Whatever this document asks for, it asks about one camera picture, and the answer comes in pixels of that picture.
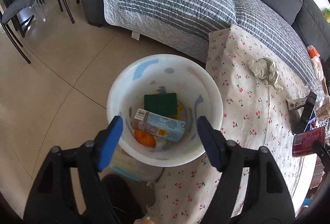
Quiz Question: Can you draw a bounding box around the red drink can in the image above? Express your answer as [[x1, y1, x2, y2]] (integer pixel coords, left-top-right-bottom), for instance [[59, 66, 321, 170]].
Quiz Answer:
[[292, 126, 325, 158]]

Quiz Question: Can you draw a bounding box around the greenish paper ball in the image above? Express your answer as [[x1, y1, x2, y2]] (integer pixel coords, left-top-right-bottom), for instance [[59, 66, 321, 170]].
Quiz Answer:
[[248, 57, 284, 91]]

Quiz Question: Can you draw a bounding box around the light blue milk carton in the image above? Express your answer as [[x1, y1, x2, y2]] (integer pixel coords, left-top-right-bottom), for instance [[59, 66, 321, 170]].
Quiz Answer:
[[132, 108, 186, 142]]

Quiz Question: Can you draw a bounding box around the white plastic trash bin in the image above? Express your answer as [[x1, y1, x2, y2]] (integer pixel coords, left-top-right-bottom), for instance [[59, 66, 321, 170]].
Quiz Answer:
[[107, 54, 223, 182]]

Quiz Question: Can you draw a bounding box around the small torn wrapper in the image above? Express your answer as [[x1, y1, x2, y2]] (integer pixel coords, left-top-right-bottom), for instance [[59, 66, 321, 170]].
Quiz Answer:
[[286, 97, 307, 111]]

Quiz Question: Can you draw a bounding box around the black slipper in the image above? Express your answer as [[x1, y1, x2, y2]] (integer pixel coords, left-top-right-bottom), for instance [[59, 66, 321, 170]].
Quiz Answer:
[[101, 174, 144, 223]]

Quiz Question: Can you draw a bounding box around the cherry print tablecloth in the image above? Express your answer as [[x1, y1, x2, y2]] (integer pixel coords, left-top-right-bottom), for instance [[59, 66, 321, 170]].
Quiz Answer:
[[147, 25, 316, 223]]

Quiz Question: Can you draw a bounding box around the orange white snack packet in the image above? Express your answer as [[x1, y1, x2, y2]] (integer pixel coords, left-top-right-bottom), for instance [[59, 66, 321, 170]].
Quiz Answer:
[[306, 45, 324, 81]]

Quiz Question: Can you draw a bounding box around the green scouring sponge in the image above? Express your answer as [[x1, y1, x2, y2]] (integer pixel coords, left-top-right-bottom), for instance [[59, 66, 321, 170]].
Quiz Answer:
[[144, 93, 178, 116]]

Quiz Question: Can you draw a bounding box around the grey striped quilted cover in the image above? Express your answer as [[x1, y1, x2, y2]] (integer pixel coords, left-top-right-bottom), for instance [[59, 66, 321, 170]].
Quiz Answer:
[[103, 0, 315, 82]]

